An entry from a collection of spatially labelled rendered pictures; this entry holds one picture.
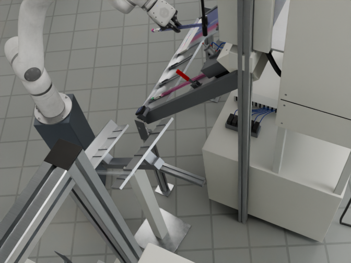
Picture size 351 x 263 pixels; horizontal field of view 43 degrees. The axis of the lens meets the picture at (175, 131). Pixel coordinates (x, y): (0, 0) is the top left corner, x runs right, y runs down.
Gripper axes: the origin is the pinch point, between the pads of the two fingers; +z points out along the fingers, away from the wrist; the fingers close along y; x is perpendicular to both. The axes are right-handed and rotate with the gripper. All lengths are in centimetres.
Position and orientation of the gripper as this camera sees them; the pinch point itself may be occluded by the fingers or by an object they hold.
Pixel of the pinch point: (177, 27)
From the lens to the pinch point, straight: 211.0
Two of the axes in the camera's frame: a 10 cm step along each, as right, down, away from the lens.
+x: -3.7, -0.4, 9.3
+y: 5.5, -8.1, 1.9
